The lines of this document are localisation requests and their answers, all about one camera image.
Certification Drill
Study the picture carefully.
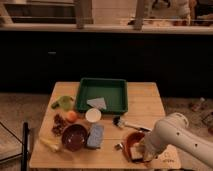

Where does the black head brush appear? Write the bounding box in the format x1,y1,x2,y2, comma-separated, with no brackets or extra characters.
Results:
113,116,150,132

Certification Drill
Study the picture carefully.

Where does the black chair frame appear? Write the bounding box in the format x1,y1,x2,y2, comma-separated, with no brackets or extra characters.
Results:
0,121,29,171

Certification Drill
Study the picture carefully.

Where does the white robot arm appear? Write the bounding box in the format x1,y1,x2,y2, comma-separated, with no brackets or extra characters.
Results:
122,113,213,168

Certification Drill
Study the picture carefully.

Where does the green toy vegetable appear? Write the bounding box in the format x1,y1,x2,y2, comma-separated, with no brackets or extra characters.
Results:
51,96,73,111

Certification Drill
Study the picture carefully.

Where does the wooden table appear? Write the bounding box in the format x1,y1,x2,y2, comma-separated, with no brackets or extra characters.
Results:
29,82,181,170

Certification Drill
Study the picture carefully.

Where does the eraser block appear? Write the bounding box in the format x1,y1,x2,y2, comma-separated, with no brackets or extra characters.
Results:
130,146,143,160

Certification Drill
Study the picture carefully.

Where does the blue grey sponge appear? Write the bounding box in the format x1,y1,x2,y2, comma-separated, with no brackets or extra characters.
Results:
87,124,104,149

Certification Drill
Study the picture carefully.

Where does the red bowl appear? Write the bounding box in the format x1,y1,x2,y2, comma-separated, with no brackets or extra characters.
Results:
122,131,145,163

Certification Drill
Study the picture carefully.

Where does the dark brown bowl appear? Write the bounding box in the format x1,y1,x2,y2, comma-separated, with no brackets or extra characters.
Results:
61,124,88,152

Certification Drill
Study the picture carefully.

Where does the brown dried fruit cluster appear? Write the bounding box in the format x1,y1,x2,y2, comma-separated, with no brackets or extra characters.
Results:
51,114,67,136

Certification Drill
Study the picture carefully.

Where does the grey cloth in tray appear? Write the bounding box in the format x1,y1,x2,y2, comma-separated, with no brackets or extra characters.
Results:
87,97,106,109

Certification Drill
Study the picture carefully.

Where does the small white cup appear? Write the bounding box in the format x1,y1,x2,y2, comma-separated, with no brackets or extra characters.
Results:
85,108,101,123

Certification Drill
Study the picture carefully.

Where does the orange fruit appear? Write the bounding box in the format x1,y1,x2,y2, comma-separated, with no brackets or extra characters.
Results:
66,110,78,123

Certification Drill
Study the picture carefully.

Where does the green plastic tray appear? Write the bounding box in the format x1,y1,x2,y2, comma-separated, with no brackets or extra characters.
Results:
75,78,128,115

